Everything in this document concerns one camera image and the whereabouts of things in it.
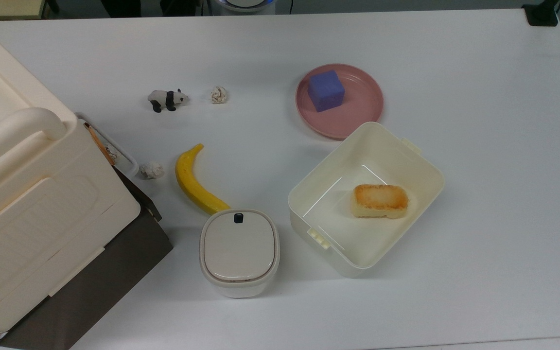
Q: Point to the purple cube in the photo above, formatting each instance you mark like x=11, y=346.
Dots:
x=326, y=91

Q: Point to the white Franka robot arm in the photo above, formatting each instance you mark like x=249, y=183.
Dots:
x=243, y=4

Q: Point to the pink plate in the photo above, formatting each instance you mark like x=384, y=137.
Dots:
x=358, y=116

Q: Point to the cream open plastic bin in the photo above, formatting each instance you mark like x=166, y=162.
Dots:
x=328, y=228

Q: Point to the small beige lidded trash can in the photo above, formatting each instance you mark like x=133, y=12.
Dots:
x=238, y=248

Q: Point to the yellow toy banana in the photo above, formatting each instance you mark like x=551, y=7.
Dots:
x=190, y=187

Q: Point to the crumpled white paper ball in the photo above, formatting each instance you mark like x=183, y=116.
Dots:
x=111, y=151
x=218, y=95
x=152, y=170

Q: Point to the toasted bread piece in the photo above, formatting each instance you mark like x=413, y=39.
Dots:
x=379, y=199

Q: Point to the panda figurine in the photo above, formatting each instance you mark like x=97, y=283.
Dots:
x=163, y=98

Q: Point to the clear tray with pencil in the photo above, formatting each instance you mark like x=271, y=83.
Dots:
x=131, y=167

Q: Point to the dark wood drawer cabinet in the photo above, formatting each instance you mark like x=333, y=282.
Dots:
x=90, y=291

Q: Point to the black table clamp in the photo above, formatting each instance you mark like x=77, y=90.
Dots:
x=542, y=14

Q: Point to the light wood side table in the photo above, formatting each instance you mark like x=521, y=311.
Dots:
x=3, y=8

